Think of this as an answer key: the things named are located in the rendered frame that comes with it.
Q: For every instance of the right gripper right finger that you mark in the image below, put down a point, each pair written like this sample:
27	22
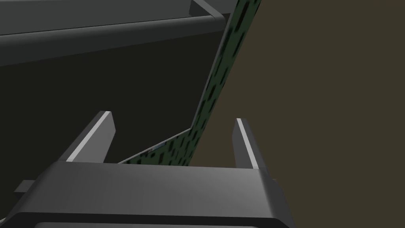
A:
242	148

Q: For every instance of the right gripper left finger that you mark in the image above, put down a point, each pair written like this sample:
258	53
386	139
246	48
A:
95	142

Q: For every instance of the dark appliance door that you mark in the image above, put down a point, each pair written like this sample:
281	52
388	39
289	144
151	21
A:
104	85

